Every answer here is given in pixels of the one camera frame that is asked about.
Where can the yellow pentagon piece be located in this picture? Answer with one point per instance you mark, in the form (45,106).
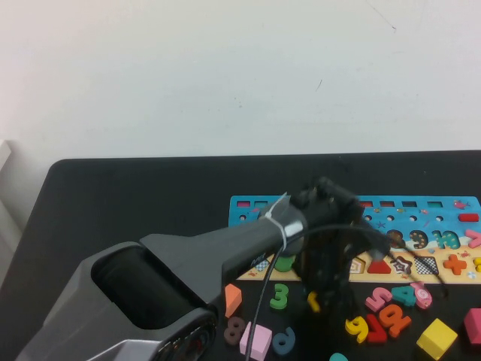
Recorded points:
(313,302)

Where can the pink greater-than sign piece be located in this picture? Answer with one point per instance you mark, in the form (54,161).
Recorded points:
(475,239)

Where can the green number three piece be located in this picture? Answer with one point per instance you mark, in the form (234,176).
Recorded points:
(281,297)

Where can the orange wooden cube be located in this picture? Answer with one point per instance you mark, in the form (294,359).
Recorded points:
(233,299)

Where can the white zip tie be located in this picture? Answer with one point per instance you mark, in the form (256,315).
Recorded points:
(280,229)

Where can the orange plus sign piece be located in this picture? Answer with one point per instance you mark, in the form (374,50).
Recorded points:
(454,264)

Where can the brown number eight piece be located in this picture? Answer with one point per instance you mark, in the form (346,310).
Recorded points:
(233,331)

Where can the yellow wooden cube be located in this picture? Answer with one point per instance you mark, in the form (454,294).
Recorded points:
(436,336)

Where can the blue number six piece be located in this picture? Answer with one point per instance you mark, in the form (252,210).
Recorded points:
(280,344)

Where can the magenta wooden cube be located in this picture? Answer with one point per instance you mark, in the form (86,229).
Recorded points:
(473,326)

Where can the pink wooden cube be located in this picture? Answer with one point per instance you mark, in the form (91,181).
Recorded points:
(261,340)

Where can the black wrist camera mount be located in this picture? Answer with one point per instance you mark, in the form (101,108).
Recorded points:
(330,205)

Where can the red rectangle piece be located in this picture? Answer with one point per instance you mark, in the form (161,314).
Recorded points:
(468,217)

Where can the teal number four piece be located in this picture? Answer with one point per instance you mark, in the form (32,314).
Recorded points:
(406,295)

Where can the colourful wooden puzzle board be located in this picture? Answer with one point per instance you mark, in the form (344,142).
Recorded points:
(432,225)

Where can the green circle piece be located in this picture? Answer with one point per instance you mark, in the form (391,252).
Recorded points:
(285,264)

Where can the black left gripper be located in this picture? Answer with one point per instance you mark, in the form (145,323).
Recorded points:
(323,259)

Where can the teal wooden piece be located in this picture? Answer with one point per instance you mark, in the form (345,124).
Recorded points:
(338,357)

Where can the orange number two piece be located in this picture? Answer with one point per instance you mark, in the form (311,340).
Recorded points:
(394,319)

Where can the pink wooden fish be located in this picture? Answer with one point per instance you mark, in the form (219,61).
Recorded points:
(422,295)

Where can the pink number five piece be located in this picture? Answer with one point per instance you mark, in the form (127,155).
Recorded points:
(377,301)

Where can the yellow division sign piece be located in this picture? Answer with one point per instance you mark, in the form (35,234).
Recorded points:
(477,261)

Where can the red triangle piece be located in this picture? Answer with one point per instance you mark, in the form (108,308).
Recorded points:
(380,268)

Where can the yellow number nine piece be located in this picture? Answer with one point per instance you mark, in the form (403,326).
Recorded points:
(361,329)

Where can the red number seven piece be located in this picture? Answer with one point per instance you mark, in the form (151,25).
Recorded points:
(377,332)

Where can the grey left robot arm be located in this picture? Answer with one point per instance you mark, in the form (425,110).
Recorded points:
(225,246)

